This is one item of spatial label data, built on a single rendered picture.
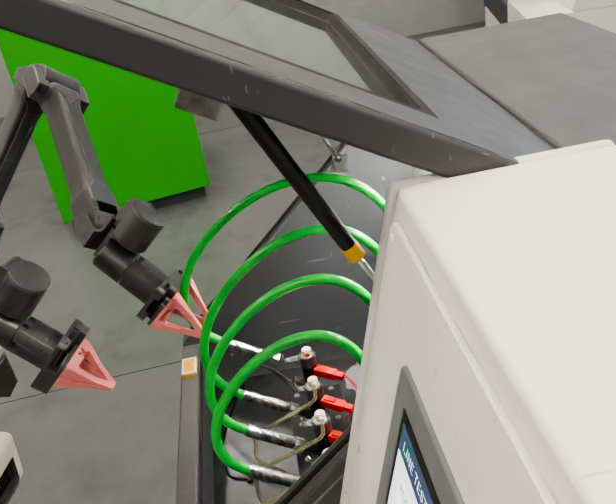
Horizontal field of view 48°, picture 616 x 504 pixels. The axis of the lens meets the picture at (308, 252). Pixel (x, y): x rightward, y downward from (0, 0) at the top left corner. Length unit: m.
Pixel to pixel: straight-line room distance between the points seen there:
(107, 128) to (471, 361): 4.03
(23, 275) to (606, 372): 0.77
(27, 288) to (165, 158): 3.55
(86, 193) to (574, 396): 0.93
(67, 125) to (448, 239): 0.90
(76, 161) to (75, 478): 1.73
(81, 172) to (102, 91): 3.12
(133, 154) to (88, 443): 2.11
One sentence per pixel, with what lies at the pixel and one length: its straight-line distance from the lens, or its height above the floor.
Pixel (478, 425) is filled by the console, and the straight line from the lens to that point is 0.46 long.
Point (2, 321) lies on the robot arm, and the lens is 1.04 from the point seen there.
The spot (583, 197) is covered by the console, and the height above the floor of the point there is 1.55.
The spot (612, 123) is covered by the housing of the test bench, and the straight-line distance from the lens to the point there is 0.90.
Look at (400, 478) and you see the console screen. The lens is 0.61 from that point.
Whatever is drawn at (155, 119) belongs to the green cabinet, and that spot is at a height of 0.59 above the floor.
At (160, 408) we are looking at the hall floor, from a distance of 2.93.
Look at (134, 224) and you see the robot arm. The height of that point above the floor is 1.39.
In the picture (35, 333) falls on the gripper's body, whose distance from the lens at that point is 1.04.
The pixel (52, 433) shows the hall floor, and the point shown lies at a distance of 3.03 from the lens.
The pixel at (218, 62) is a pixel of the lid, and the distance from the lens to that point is 0.59.
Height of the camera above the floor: 1.82
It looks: 29 degrees down
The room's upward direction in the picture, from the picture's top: 10 degrees counter-clockwise
